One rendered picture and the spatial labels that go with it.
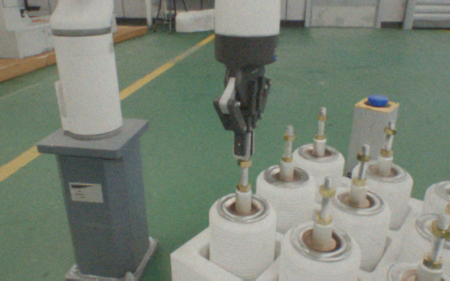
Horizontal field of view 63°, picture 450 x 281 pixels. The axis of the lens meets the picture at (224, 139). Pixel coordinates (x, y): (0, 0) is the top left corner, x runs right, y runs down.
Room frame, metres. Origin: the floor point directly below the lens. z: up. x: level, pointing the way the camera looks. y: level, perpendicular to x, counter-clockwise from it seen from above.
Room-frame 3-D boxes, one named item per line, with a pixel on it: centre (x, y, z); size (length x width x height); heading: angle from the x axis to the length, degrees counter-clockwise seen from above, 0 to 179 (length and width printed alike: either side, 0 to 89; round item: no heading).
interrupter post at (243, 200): (0.45, -0.03, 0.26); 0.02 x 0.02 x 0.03
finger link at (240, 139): (0.43, -0.02, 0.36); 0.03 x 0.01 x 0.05; 153
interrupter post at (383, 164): (0.56, -0.27, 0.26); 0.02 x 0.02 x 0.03
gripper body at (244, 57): (0.45, -0.03, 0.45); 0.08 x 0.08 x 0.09
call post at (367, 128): (0.74, -0.32, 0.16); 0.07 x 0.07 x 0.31; 51
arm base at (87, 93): (0.62, 0.23, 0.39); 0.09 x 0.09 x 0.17; 80
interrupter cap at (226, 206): (0.45, -0.03, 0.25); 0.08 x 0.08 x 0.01
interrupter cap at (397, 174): (0.56, -0.27, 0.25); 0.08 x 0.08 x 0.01
